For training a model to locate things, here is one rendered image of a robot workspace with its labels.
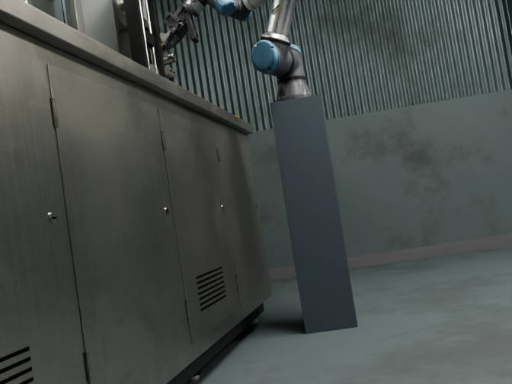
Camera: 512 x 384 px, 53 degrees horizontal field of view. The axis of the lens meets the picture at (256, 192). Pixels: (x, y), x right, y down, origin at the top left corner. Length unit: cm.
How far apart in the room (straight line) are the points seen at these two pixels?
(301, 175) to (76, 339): 121
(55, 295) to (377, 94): 327
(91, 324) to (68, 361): 10
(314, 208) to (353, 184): 185
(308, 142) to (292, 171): 13
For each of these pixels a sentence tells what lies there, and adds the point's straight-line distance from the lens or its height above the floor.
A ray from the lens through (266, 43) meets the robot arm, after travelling 200.
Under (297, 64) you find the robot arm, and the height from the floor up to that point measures 104.
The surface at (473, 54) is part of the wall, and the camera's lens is 419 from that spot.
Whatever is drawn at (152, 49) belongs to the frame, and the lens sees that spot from 197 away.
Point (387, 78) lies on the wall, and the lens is 400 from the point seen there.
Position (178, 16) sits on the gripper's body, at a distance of 232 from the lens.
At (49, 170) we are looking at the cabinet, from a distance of 101.
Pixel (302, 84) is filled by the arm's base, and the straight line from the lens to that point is 211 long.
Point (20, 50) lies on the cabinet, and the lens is 104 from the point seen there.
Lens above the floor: 47
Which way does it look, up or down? 3 degrees up
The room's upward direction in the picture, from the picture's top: 9 degrees counter-clockwise
